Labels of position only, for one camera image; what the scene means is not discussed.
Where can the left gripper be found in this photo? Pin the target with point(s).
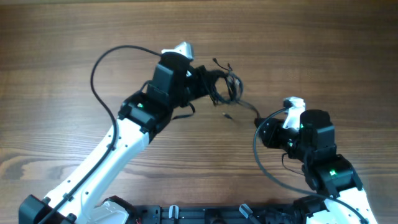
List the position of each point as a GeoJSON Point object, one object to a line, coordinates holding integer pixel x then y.
{"type": "Point", "coordinates": [198, 73]}

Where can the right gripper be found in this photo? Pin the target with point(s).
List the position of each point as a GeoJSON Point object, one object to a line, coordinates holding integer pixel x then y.
{"type": "Point", "coordinates": [270, 137]}

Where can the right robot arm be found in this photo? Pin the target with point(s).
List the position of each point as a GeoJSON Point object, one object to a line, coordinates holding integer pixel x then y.
{"type": "Point", "coordinates": [336, 193]}

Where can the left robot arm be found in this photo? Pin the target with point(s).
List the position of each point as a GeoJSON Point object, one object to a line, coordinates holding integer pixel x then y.
{"type": "Point", "coordinates": [141, 117]}

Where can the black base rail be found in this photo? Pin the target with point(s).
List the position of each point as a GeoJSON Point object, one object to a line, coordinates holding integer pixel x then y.
{"type": "Point", "coordinates": [174, 214]}

